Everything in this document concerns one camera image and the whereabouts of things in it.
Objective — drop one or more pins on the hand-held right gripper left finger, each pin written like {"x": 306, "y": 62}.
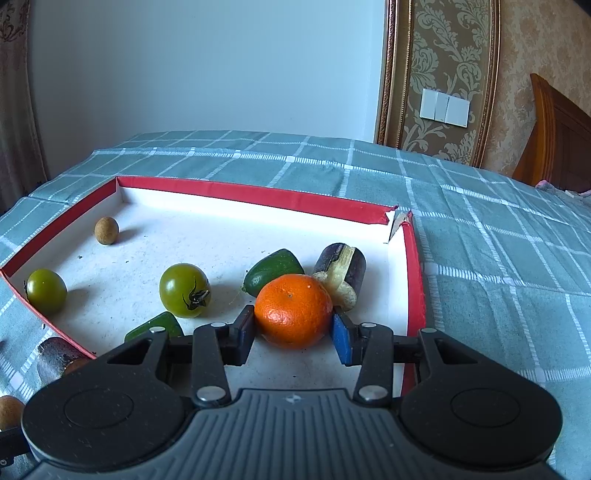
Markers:
{"x": 242, "y": 337}

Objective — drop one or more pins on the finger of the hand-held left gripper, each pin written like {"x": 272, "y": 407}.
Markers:
{"x": 10, "y": 445}

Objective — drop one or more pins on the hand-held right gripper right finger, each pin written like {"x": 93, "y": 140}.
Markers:
{"x": 342, "y": 341}

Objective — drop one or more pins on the green tomato with stem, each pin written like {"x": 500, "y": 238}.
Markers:
{"x": 180, "y": 288}

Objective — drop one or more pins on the red cardboard box tray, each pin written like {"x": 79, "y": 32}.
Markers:
{"x": 184, "y": 230}

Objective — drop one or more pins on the brown longan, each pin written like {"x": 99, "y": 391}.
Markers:
{"x": 9, "y": 412}
{"x": 106, "y": 230}

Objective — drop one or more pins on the green cucumber piece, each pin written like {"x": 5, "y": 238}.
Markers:
{"x": 272, "y": 270}
{"x": 157, "y": 323}

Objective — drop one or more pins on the dark eggplant piece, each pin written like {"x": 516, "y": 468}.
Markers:
{"x": 353, "y": 267}

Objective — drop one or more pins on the brown eggplant piece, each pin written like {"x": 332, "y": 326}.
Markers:
{"x": 57, "y": 357}

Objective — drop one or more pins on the checked green tablecloth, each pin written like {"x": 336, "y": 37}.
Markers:
{"x": 485, "y": 277}

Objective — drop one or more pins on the small green tomato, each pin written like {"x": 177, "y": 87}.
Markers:
{"x": 46, "y": 291}

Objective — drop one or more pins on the pink cloth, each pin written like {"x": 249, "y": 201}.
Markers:
{"x": 554, "y": 187}

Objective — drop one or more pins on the wooden headboard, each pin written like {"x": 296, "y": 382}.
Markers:
{"x": 563, "y": 143}

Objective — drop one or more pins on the white wall switch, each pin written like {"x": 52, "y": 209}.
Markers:
{"x": 445, "y": 107}

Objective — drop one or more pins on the gold framed wall panel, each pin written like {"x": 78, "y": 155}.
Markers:
{"x": 443, "y": 50}

